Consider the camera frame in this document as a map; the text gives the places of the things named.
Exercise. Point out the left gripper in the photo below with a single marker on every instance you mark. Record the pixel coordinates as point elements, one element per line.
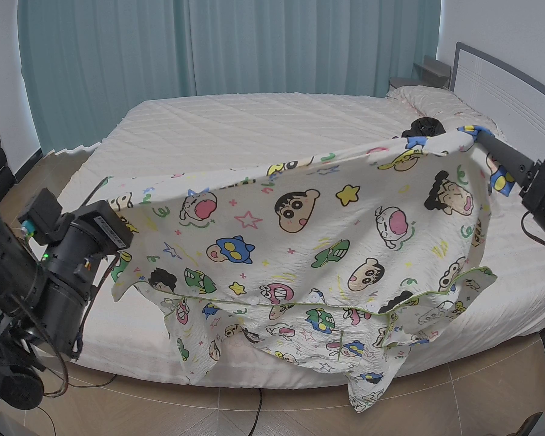
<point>95,234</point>

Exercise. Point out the white printed pyjama top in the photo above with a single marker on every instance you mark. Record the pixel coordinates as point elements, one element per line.
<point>299,243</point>

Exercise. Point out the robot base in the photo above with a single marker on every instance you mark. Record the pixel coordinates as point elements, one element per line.
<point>540,424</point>

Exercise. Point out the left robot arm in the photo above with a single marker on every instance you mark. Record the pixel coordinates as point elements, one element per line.
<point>18,266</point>

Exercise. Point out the black garment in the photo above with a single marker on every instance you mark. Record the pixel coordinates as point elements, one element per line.
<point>424,127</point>

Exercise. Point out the cream pillow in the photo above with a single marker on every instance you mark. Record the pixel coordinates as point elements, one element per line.
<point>431,100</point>

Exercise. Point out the grey bedside table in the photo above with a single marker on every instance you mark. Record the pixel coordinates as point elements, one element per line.
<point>431,73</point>

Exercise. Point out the blue-green curtain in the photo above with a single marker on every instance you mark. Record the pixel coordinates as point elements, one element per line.
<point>309,30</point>
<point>100,61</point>

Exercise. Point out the bed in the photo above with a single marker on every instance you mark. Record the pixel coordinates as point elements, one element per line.
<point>254,130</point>

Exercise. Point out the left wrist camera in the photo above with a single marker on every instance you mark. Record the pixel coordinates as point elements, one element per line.
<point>45,207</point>

